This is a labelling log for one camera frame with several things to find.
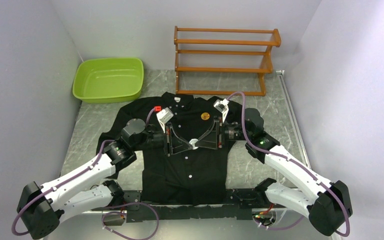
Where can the green plastic basin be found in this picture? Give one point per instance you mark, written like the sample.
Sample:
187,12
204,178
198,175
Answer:
109,80

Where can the black button shirt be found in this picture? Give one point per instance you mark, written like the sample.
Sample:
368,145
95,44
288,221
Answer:
193,177

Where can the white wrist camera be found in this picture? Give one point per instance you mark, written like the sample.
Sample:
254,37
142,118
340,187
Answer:
163,117
223,107

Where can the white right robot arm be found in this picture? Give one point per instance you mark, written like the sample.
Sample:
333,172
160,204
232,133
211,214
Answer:
326,204

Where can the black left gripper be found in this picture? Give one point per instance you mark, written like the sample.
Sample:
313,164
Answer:
172,143

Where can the white round brooch back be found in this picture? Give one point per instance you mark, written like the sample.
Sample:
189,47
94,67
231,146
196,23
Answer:
193,143

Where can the aluminium table edge rail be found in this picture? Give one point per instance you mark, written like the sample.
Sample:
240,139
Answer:
292,116

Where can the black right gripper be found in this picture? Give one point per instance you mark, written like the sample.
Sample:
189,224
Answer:
212,137

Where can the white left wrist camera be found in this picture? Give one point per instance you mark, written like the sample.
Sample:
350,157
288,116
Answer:
163,117

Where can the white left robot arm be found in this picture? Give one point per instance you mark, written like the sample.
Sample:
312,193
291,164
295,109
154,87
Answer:
43,207

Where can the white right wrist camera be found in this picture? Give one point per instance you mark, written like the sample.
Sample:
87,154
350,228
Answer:
223,107

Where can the orange wooden shoe rack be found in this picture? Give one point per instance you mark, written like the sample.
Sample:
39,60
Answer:
224,50

